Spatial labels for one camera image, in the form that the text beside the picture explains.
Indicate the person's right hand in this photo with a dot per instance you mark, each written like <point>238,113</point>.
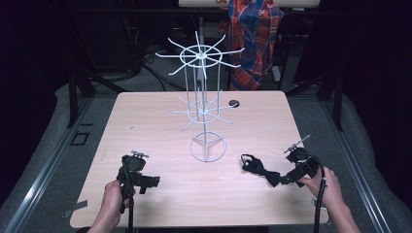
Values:
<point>327,191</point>

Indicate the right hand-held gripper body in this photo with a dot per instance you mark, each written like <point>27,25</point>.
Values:
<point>304,161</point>

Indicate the black bow tie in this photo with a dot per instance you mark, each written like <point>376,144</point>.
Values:
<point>259,168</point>

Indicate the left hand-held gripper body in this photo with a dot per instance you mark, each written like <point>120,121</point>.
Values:
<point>136,164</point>

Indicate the person's left hand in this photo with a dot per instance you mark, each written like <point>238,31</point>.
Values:
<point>111,200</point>

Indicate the aluminium floor rail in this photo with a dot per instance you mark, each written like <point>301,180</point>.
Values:
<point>48,168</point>
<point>356,168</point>

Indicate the red blue plaid cloth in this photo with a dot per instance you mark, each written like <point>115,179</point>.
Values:
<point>256,42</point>

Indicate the black metal stand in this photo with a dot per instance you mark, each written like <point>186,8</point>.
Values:
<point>74,97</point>
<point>336,97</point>

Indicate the grey tape strip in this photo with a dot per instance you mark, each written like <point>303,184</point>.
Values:
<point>77,206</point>

